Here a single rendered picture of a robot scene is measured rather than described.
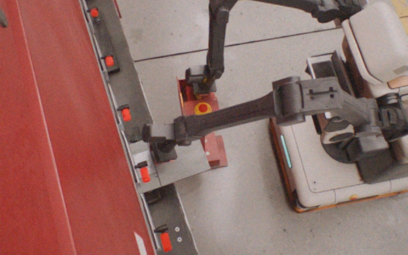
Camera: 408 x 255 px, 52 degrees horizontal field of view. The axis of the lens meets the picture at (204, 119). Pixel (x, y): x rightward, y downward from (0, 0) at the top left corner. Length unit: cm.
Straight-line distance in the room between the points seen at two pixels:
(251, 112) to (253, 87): 165
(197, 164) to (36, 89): 109
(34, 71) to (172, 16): 257
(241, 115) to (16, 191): 90
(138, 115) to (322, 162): 107
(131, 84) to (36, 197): 151
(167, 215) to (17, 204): 136
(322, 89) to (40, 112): 72
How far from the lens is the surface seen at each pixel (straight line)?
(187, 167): 146
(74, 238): 36
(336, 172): 231
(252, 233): 244
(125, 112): 131
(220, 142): 253
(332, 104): 99
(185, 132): 122
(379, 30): 135
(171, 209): 156
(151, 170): 146
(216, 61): 157
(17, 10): 46
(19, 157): 23
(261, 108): 103
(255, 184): 249
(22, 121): 26
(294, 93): 99
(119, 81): 175
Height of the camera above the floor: 240
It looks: 68 degrees down
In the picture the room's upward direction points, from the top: 1 degrees clockwise
